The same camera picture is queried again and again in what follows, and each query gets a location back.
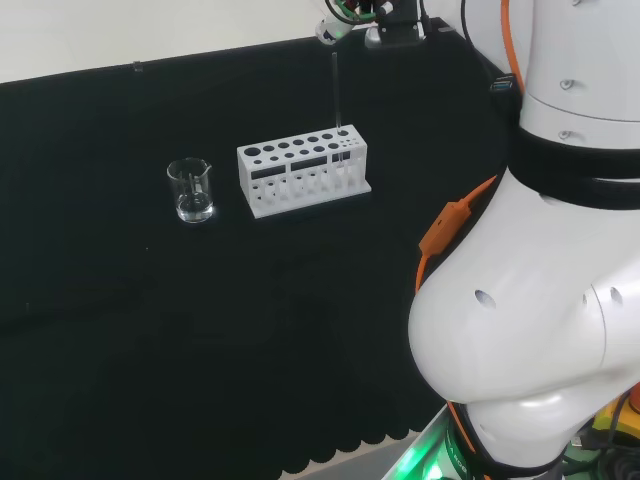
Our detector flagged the white test tube rack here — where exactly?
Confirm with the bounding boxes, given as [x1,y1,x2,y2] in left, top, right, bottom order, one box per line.
[236,122,373,220]

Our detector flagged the black table cloth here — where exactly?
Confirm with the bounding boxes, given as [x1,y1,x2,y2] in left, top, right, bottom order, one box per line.
[0,17,506,480]

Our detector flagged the yellow stop button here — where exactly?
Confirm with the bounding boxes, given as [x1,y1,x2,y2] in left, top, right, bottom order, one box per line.
[592,389,640,436]

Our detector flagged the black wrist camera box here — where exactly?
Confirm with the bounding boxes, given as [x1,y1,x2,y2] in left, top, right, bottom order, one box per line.
[363,0,427,50]

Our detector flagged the orange cable with clip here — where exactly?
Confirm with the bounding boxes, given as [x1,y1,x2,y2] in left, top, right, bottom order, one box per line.
[414,0,526,466]

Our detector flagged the black cable with blue plug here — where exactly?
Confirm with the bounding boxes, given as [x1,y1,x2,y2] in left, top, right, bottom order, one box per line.
[458,0,524,131]

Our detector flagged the black cable bundle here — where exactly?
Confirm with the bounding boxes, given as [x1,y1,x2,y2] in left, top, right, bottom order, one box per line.
[564,429,640,480]

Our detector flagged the small clear glass beaker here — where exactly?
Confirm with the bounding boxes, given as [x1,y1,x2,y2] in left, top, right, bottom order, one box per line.
[166,157,216,224]

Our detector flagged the clear glass rod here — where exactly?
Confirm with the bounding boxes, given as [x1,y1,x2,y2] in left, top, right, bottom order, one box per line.
[330,51,347,169]

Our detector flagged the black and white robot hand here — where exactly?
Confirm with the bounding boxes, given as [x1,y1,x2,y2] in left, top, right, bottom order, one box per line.
[313,0,381,41]

